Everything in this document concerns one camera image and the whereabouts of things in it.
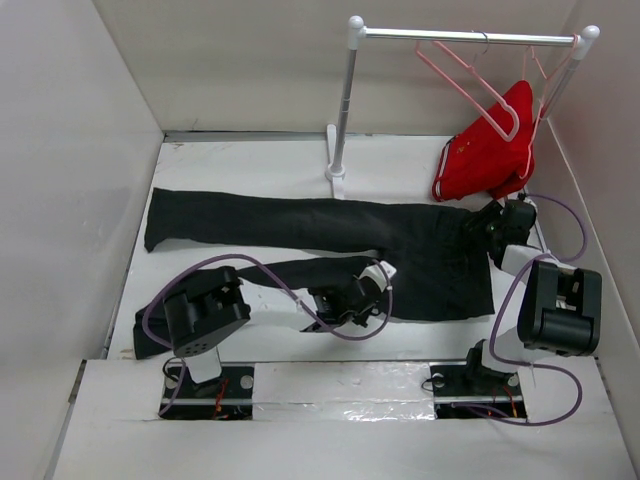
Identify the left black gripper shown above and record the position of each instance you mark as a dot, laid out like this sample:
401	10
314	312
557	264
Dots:
362	318

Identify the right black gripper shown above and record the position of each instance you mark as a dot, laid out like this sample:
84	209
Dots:
479	220

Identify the black trousers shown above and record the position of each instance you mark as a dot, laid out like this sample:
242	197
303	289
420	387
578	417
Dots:
441	273

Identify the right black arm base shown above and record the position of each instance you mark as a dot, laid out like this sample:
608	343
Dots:
468	389

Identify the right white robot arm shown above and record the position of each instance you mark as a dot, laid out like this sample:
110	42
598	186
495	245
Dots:
551	307

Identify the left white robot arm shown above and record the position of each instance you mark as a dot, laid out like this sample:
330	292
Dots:
208	306

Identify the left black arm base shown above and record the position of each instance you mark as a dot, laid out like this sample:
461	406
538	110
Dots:
228	397

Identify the red garment on hanger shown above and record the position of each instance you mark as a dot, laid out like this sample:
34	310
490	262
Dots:
479	160

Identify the pink hanger with garment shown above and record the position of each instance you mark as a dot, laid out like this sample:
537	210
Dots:
530	56

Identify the white metal clothes rack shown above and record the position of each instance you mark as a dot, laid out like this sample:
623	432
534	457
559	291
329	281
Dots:
359	31

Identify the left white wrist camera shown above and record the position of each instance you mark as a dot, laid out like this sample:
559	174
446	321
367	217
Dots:
381	274

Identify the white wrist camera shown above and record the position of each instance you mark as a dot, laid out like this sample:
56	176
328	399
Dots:
381	274
532	202

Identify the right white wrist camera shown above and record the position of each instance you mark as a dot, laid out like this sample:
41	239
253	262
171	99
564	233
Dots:
532	202

